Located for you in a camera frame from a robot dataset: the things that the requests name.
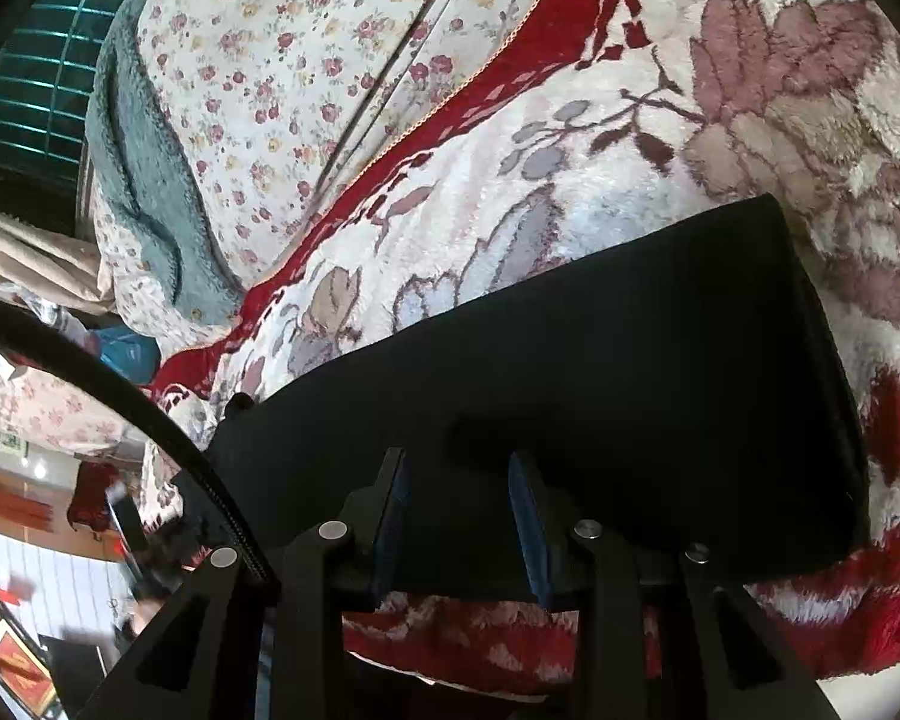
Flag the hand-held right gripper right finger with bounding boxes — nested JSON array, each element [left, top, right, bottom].
[[506, 450, 841, 720]]

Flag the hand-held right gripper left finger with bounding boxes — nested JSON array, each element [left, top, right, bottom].
[[75, 446, 410, 720]]

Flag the black pants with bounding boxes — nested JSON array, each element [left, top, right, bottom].
[[172, 193, 871, 593]]

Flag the dark red cloth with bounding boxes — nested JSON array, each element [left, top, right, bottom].
[[67, 461, 125, 535]]

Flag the blue plastic bag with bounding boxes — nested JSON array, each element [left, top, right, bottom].
[[90, 326, 162, 385]]

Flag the pink floral sheet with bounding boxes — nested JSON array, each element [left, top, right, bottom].
[[0, 337, 158, 460]]

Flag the red floral plush blanket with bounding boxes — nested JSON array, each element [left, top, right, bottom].
[[146, 0, 900, 698]]

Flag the teal fleece jacket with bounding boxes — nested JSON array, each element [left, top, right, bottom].
[[86, 0, 245, 323]]

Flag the white floral quilt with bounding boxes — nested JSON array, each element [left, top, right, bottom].
[[94, 0, 563, 350]]

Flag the beige curtain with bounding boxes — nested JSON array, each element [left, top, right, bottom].
[[0, 199, 117, 316]]

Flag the teal plastic basket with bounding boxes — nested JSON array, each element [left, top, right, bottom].
[[0, 0, 140, 182]]

